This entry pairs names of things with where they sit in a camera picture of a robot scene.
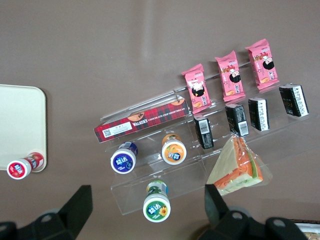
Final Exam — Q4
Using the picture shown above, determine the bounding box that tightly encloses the small black snack box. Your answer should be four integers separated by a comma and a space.
193, 114, 215, 150
247, 97, 270, 132
224, 103, 250, 137
278, 84, 310, 118

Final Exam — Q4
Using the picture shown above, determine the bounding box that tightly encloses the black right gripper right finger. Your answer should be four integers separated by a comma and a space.
197, 184, 309, 240

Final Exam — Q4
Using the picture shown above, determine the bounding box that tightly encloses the pink cartoon snack pack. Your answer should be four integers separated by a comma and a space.
181, 63, 213, 115
214, 50, 246, 103
244, 38, 280, 91

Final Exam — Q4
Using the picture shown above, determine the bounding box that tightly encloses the red tartan shortbread box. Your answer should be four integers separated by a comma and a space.
93, 97, 190, 144

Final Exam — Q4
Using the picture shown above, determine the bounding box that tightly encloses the blue-lid gum bottle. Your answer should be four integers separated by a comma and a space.
110, 141, 139, 175

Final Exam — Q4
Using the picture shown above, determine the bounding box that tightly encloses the orange-lid gum bottle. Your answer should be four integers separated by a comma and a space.
161, 133, 188, 165

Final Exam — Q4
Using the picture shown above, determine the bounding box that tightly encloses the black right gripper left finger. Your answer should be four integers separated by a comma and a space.
0, 184, 94, 240

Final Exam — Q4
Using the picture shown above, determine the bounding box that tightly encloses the cream plastic serving tray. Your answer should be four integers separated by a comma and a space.
0, 84, 48, 171

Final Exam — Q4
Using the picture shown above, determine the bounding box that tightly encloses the green-lid gum bottle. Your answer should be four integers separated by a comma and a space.
142, 180, 172, 223

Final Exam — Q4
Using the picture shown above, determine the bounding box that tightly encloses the red-lid gum bottle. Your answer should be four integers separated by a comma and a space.
6, 151, 45, 180

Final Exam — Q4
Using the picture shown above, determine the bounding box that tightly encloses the plastic-wrapped triangle sandwich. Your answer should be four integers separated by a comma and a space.
206, 134, 274, 197

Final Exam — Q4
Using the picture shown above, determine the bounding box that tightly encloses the clear acrylic tiered display stand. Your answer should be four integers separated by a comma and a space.
99, 59, 320, 216

